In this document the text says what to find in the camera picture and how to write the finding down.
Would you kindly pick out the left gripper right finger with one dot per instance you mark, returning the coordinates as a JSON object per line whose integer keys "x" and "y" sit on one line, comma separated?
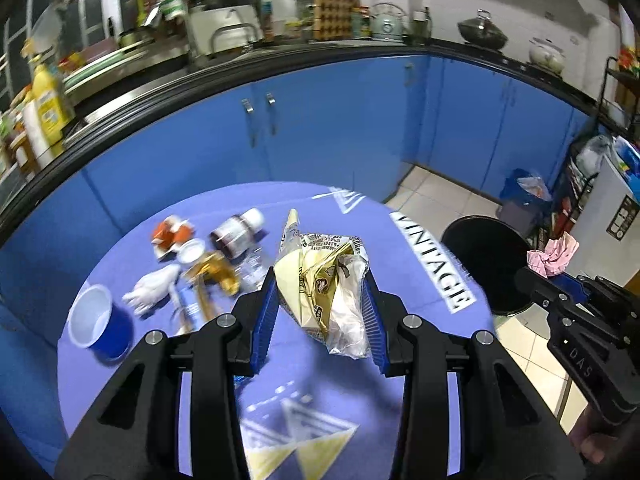
{"x": 506, "y": 430}

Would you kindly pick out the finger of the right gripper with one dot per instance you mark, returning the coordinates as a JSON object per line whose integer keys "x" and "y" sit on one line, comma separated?
{"x": 562, "y": 311}
{"x": 572, "y": 287}

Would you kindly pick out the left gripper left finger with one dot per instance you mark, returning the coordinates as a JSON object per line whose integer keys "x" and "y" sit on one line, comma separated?
{"x": 131, "y": 429}

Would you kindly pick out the blue paper cup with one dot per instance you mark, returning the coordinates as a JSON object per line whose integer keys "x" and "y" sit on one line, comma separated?
{"x": 95, "y": 323}

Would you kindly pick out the white round lid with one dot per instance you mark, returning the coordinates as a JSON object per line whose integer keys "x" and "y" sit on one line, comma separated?
{"x": 190, "y": 252}

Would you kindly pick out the silver pill blister pack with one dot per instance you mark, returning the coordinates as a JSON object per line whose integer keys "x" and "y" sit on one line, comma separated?
{"x": 252, "y": 270}

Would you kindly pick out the orange white crushed carton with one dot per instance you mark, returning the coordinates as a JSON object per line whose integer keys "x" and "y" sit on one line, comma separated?
{"x": 169, "y": 236}

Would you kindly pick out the gold white wrapper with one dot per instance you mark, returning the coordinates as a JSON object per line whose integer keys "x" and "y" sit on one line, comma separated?
{"x": 319, "y": 278}

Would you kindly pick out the black trash bin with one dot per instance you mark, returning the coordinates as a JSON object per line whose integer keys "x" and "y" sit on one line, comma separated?
{"x": 492, "y": 252}

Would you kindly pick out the blue kitchen cabinets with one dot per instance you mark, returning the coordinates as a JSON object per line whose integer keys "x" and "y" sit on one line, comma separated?
{"x": 354, "y": 123}

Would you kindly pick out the person's right hand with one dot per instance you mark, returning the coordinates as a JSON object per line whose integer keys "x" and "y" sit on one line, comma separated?
{"x": 587, "y": 441}

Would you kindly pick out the pink cloth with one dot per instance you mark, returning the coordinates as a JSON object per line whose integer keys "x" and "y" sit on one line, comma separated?
{"x": 555, "y": 257}

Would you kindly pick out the white cabinet box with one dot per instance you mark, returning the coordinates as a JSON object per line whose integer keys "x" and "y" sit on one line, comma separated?
{"x": 607, "y": 230}

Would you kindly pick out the blue plastic bag bin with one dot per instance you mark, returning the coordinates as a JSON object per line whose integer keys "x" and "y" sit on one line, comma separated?
{"x": 525, "y": 201}

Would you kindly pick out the clear plastic lid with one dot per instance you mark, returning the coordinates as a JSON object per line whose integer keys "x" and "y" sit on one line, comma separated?
{"x": 190, "y": 308}

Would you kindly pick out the crumpled white tissue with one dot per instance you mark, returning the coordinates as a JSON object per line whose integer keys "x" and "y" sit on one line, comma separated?
{"x": 151, "y": 289}

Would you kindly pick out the black metal shelf rack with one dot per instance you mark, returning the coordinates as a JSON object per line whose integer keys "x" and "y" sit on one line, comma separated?
{"x": 616, "y": 113}

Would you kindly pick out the purple round tablecloth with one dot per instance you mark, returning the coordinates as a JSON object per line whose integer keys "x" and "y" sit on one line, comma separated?
{"x": 309, "y": 413}

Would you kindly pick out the gold foil wrapper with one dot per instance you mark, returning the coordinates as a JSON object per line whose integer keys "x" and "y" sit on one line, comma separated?
{"x": 213, "y": 267}

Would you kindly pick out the brown pill bottle white cap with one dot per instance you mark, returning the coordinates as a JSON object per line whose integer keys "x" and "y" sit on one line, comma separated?
{"x": 235, "y": 236}

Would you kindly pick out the white ceramic pot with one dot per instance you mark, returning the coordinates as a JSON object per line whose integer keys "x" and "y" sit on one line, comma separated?
{"x": 546, "y": 55}

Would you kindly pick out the black wok with lid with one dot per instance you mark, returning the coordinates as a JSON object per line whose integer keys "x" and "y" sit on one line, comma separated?
{"x": 481, "y": 31}

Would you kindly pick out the yellow detergent bottle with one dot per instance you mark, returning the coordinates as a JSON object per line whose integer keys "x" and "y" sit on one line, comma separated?
{"x": 54, "y": 110}

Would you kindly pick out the green kettle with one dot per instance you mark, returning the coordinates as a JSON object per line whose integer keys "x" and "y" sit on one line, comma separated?
{"x": 387, "y": 21}

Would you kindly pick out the wooden checkered board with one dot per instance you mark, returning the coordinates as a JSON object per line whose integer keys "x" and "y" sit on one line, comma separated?
{"x": 332, "y": 19}

